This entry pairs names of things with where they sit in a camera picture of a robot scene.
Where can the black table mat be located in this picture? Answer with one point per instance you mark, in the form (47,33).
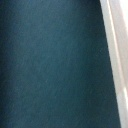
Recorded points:
(55,69)

